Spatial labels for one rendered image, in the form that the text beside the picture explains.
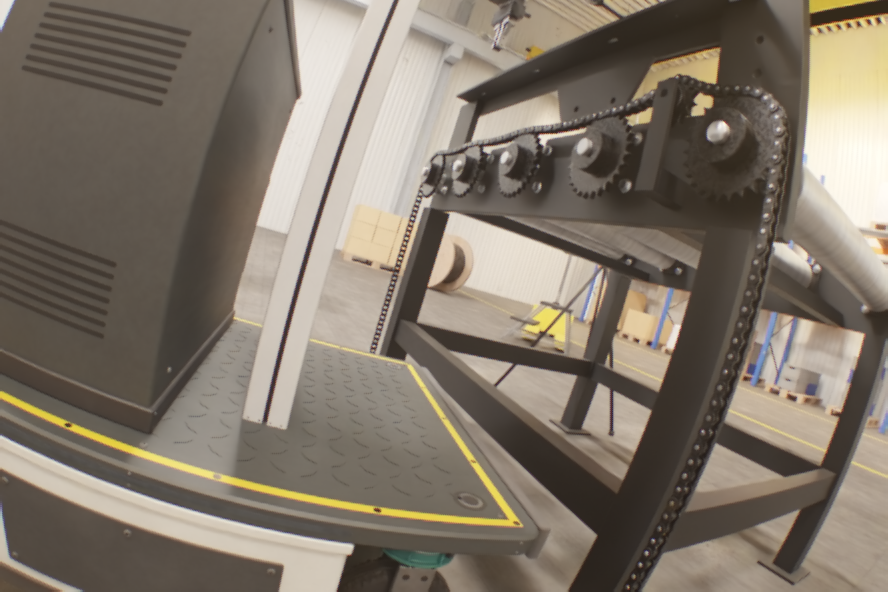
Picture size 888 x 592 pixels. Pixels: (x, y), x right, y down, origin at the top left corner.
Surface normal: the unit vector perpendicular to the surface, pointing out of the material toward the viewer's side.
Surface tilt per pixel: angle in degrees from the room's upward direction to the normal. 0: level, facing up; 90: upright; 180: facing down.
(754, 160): 90
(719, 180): 90
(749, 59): 90
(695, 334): 90
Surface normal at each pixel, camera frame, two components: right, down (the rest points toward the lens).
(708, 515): 0.37, 0.12
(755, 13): -0.88, -0.27
